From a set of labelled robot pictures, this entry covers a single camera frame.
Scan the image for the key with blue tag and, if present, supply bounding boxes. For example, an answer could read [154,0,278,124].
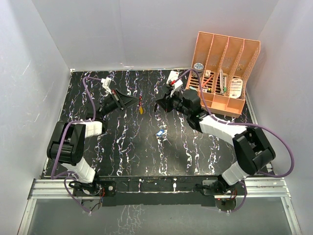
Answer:
[156,129,165,137]

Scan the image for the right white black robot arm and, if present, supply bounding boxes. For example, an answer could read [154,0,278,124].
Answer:
[156,89,276,194]

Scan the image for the pink desk organizer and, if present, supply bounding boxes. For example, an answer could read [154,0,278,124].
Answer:
[186,32,261,118]

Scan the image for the white cardboard box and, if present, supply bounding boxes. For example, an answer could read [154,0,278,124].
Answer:
[166,70,179,85]

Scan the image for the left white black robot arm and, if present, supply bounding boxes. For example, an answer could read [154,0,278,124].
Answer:
[47,89,139,195]

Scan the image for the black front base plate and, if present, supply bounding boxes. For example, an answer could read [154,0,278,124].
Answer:
[73,175,247,208]

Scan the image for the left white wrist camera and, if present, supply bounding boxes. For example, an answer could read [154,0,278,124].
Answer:
[101,77,112,94]

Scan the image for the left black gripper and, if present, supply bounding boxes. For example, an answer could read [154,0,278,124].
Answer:
[100,89,141,118]

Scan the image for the grey tape roll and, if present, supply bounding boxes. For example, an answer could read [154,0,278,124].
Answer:
[192,62,204,77]

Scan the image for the white packaged card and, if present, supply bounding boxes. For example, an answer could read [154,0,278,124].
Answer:
[229,77,243,98]

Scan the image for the pens in organizer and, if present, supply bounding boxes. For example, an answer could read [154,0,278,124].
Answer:
[220,70,227,94]

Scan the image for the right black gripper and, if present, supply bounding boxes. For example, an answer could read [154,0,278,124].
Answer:
[156,88,191,117]

